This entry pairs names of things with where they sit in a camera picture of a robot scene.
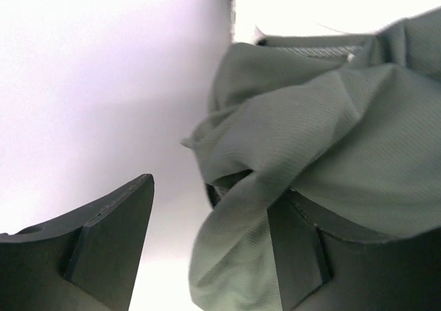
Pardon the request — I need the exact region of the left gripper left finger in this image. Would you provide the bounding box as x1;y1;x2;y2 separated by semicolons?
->
1;174;154;311

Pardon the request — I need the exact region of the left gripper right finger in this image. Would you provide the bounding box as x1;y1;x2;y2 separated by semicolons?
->
267;190;440;311

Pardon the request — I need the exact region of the grey t shirt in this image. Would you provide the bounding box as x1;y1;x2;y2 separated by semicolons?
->
183;10;440;310

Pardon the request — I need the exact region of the white t shirt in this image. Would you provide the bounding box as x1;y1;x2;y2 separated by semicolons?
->
232;0;440;43

